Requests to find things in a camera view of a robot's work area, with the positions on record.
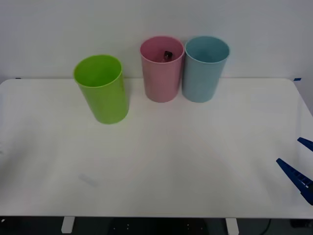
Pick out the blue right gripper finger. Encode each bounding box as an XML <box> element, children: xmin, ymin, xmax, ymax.
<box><xmin>275</xmin><ymin>158</ymin><xmax>313</xmax><ymax>206</ymax></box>
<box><xmin>297</xmin><ymin>137</ymin><xmax>313</xmax><ymax>152</ymax></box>

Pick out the white table leg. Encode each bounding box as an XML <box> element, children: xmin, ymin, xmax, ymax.
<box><xmin>225</xmin><ymin>217</ymin><xmax>239</xmax><ymax>235</ymax></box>
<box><xmin>61</xmin><ymin>216</ymin><xmax>75</xmax><ymax>234</ymax></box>

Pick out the pale blue plastic bin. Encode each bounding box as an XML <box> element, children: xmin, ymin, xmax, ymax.
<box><xmin>184</xmin><ymin>35</ymin><xmax>231</xmax><ymax>103</ymax></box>

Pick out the pink plastic bin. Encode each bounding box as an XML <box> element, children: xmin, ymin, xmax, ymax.
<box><xmin>139</xmin><ymin>35</ymin><xmax>185</xmax><ymax>103</ymax></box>

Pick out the yellow-green plastic bin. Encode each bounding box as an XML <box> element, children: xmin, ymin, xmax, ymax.
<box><xmin>72</xmin><ymin>54</ymin><xmax>130</xmax><ymax>125</ymax></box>

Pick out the black floor cable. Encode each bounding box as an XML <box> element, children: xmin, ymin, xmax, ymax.
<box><xmin>259</xmin><ymin>218</ymin><xmax>272</xmax><ymax>235</ymax></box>

